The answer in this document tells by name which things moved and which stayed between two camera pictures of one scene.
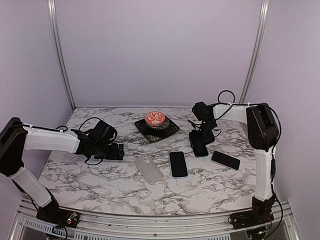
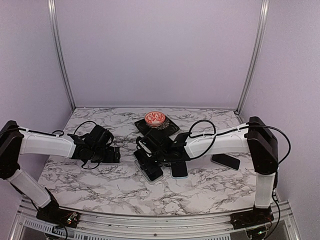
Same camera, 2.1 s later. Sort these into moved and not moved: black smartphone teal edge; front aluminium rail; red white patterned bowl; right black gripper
Moved: right black gripper; black smartphone teal edge
Not moved: red white patterned bowl; front aluminium rail
